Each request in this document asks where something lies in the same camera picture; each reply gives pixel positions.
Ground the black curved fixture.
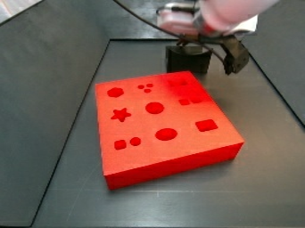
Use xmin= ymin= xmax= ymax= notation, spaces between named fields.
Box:
xmin=166 ymin=46 xmax=213 ymax=74

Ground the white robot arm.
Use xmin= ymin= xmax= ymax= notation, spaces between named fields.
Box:
xmin=157 ymin=0 xmax=280 ymax=37

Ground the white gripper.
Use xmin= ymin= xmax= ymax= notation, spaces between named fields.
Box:
xmin=157 ymin=2 xmax=260 ymax=37

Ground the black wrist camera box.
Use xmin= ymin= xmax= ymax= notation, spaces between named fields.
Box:
xmin=200 ymin=35 xmax=250 ymax=75

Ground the red block with shaped holes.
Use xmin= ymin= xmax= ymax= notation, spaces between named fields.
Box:
xmin=95 ymin=71 xmax=245 ymax=190

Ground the black camera cable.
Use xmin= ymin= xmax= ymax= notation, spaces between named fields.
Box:
xmin=113 ymin=0 xmax=228 ymax=65

